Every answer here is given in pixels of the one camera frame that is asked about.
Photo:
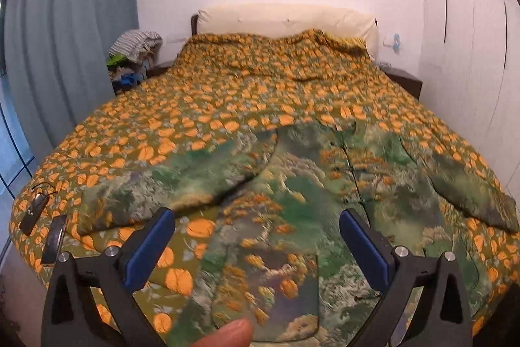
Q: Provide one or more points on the dark wooden right nightstand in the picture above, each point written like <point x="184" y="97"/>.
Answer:
<point x="406" y="80"/>

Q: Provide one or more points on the left hand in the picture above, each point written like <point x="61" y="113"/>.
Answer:
<point x="237" y="333"/>

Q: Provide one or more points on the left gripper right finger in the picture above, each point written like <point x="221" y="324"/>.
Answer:
<point x="442" y="316"/>

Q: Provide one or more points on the white wardrobe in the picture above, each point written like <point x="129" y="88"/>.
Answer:
<point x="470" y="69"/>

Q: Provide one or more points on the green landscape print jacket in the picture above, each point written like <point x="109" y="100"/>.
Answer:
<point x="257" y="227"/>

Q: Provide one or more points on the white wall socket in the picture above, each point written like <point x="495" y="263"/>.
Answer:
<point x="393" y="41"/>

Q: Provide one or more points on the orange floral green duvet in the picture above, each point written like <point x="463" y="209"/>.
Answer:
<point x="222" y="87"/>

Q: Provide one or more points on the black clip device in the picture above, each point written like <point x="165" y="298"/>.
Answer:
<point x="41" y="195"/>

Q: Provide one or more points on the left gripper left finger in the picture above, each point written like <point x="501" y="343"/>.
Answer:
<point x="90" y="300"/>

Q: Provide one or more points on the pile of clothes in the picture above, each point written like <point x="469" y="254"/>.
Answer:
<point x="130" y="58"/>

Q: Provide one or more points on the black phone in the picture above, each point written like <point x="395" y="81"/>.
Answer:
<point x="54" y="240"/>

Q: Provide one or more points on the blue grey curtain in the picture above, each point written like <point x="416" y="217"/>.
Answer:
<point x="55" y="54"/>

